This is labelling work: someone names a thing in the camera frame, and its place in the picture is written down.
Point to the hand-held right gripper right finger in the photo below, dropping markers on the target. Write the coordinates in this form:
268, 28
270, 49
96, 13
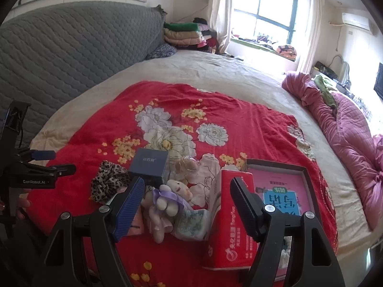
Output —
244, 206

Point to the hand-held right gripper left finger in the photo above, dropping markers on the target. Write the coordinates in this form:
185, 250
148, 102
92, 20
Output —
128, 209

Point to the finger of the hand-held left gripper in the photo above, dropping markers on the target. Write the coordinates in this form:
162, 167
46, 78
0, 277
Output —
65, 169
43, 155

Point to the pink face mask pack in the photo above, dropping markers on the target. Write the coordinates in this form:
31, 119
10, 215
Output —
137, 224

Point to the leopard print scrunchie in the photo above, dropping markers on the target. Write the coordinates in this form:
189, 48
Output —
107, 181

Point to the pink tray box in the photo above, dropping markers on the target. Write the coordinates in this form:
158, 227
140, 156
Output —
278, 166

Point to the green white tissue pack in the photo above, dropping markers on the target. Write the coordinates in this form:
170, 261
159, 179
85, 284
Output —
191, 224

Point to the person's left hand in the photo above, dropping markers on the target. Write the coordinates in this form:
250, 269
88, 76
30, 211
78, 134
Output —
22, 203

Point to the red tissue box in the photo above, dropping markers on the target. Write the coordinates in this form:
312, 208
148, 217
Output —
224, 230

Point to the pink book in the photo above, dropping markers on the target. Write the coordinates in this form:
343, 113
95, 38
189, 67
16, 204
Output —
287, 182

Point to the dark blue box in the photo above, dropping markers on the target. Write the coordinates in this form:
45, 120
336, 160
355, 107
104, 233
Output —
148, 161

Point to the clear bag of snacks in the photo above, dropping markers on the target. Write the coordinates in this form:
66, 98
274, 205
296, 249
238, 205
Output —
187, 167

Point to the red floral blanket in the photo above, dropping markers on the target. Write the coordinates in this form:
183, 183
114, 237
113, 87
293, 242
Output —
239, 119

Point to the grey quilted headboard cover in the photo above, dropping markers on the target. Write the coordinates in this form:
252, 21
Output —
74, 50

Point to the pink quilt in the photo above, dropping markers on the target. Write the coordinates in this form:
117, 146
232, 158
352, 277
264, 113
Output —
344, 131

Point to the green cloth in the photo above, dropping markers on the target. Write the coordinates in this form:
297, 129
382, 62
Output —
324, 91

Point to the dark patterned pillow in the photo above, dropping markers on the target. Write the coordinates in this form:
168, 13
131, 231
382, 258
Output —
161, 51

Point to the black bag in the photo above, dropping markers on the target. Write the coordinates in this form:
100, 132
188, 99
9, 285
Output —
324, 68

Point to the orange patterned cloth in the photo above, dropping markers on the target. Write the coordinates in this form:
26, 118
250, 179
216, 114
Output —
287, 52

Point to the white metal rack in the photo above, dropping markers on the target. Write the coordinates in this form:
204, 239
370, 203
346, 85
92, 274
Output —
344, 68

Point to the stack of folded clothes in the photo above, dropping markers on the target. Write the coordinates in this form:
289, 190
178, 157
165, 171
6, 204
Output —
182, 36

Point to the black television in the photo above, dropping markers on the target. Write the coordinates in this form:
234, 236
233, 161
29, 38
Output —
379, 80

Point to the white curtain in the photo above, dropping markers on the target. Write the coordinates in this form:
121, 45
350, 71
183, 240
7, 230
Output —
311, 30
221, 12

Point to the dark framed window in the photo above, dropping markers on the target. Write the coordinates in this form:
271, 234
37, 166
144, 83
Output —
269, 6

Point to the white air conditioner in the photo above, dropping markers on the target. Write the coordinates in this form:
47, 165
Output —
356, 21

